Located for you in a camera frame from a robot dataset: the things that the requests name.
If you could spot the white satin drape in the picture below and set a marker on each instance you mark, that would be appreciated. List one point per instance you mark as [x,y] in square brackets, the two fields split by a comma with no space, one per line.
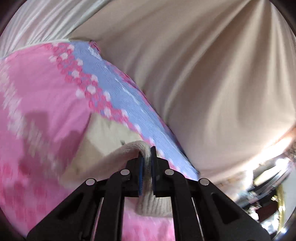
[35,22]

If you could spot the cream knit sweater black hearts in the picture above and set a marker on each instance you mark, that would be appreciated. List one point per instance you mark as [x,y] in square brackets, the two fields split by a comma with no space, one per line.
[105,149]

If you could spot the beige curtain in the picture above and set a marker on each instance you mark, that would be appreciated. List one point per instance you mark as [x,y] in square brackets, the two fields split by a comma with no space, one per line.
[220,74]

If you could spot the cluttered dark shelf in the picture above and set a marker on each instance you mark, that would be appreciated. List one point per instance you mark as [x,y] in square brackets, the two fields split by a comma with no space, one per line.
[270,200]

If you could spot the pink blue floral bedspread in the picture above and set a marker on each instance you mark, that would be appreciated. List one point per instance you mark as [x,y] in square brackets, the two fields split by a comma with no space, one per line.
[49,92]

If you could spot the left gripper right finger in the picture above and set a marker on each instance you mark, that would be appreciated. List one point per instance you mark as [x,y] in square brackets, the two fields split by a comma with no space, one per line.
[200,210]

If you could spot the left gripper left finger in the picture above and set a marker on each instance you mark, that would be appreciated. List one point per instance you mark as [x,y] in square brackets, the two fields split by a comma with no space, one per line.
[94,210]

